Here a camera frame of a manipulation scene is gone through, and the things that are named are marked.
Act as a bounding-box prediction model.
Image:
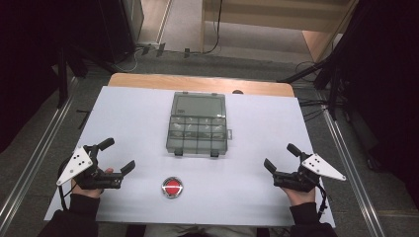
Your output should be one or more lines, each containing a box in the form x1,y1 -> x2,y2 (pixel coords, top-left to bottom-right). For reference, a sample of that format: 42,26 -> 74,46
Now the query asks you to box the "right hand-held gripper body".
273,152 -> 348,194

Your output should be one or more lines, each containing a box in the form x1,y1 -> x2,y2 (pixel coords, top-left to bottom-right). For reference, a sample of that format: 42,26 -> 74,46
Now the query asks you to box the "wooden table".
107,72 -> 295,99

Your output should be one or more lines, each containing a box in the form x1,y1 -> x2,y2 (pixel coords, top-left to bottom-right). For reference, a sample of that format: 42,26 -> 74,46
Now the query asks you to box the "left hand-held gripper black cable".
56,157 -> 80,211

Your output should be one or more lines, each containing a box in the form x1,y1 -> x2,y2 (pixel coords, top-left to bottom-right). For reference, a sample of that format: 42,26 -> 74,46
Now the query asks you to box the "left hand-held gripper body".
55,144 -> 125,191

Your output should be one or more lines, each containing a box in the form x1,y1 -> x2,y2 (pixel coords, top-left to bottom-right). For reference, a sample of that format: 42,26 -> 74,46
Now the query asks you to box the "black tripod stand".
277,48 -> 350,121

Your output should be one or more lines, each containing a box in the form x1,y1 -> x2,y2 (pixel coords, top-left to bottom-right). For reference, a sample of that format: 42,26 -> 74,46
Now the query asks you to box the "right hand-held gripper black cable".
314,182 -> 328,222

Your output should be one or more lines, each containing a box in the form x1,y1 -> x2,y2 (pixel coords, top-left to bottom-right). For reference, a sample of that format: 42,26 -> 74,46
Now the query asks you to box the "round red silver-rimmed badge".
160,176 -> 185,199

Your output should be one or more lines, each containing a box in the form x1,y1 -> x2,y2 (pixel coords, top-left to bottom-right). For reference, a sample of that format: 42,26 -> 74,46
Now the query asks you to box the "hand-held gripper black cable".
56,157 -> 80,211
314,182 -> 328,222

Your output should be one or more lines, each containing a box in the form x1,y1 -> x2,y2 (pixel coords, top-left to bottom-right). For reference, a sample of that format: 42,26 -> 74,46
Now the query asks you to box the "person's left hand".
70,167 -> 115,199

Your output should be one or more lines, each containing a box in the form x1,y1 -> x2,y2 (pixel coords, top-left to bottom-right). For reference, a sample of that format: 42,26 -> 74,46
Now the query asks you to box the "white floor cable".
113,48 -> 140,74

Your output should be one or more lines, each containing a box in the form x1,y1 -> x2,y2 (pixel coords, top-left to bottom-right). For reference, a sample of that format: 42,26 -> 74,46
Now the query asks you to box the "black metal stand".
53,42 -> 117,110

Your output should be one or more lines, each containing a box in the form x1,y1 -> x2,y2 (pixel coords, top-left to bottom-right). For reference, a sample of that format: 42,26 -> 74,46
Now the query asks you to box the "silver floor rail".
0,77 -> 80,228
320,107 -> 387,237

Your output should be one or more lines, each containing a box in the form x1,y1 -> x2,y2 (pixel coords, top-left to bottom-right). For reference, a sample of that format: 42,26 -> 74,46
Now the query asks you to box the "transparent grey compartment box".
165,91 -> 233,158

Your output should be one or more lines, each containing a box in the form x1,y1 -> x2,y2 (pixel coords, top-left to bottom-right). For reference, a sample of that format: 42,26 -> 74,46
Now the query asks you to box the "person's right hand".
281,187 -> 317,207

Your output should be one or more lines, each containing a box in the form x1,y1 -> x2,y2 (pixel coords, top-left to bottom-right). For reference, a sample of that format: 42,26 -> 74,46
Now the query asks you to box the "black hanging cable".
199,0 -> 224,56

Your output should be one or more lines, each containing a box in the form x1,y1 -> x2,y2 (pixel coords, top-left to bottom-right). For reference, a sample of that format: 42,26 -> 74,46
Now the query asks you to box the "small black bent rod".
76,109 -> 91,130

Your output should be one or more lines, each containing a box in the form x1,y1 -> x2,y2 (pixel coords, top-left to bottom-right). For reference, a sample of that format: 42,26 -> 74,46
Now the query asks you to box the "white board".
43,85 -> 337,229

